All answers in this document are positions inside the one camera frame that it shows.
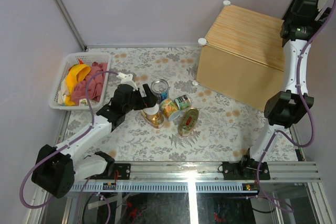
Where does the yellow jar white lid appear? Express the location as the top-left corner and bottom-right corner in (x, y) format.
(143, 104), (164, 129)

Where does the blue soup can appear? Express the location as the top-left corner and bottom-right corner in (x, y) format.
(151, 79), (169, 103)

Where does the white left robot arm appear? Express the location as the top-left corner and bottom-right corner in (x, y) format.
(31, 84), (158, 198)

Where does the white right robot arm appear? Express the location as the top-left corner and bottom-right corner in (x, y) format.
(239, 0), (333, 179)

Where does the gold oval tin under jar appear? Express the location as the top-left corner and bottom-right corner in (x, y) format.
(141, 110), (164, 129)

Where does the pink cloth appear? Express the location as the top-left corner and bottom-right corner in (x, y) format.
(74, 62), (107, 102)

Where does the dark green small can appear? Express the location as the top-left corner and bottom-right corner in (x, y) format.
(174, 94), (192, 110)

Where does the gold oval fish tin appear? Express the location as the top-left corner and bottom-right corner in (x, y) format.
(177, 108), (199, 137)

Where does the yellow cloth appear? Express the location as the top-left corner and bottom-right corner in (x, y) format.
(65, 63), (91, 95)

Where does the white patterned cloth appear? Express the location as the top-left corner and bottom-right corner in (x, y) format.
(57, 89), (88, 106)

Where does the white plastic laundry basket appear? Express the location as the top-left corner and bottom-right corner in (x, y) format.
(49, 52), (111, 110)

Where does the wooden cube cabinet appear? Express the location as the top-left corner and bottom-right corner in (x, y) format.
(196, 5), (285, 111)

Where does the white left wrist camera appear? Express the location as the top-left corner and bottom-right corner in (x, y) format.
(117, 72), (138, 90)

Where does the aluminium frame rail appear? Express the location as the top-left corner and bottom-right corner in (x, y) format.
(70, 162), (321, 193)

